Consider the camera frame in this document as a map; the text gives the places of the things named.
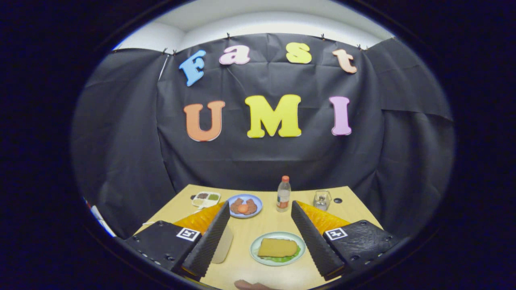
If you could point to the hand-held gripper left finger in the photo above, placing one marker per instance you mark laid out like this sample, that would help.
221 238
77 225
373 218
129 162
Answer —
209 243

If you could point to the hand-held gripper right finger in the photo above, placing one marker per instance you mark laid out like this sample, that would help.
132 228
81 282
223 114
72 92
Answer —
312 243

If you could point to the green lettuce leaf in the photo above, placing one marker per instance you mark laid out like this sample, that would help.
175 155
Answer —
282 259

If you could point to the brown toast slice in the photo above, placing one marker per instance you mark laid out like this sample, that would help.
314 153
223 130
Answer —
277 247

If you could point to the white toaster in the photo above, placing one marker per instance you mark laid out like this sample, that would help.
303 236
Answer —
224 245

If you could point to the pale green round plate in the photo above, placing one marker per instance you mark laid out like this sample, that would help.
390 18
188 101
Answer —
278 234

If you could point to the white divided seasoning tray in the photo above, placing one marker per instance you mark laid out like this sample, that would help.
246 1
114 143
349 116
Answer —
205 198

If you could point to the brown meat patty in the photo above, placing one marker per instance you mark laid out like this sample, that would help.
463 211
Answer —
235 205
252 206

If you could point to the orange tomato slice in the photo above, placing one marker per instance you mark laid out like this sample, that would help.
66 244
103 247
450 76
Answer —
242 209

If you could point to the clear plastic bottle red cap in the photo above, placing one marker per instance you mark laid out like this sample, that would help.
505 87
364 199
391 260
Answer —
284 197

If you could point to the blue round plate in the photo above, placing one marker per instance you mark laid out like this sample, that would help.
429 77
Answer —
258 201

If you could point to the white printed sheet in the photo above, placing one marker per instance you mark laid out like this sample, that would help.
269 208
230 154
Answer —
100 219

